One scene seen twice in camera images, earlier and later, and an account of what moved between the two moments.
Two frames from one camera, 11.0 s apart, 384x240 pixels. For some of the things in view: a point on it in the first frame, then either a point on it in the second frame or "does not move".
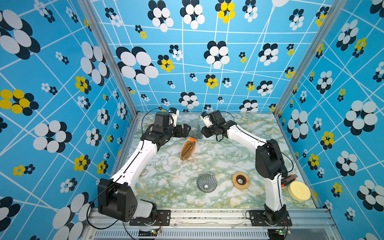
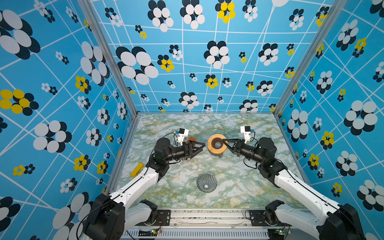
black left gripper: (185, 132) -> (187, 150)
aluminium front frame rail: (306, 224) does not move
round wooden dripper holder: (240, 180) -> (215, 144)
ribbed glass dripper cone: (206, 182) does not move
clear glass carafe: (194, 132) -> (219, 155)
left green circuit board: (143, 233) does not move
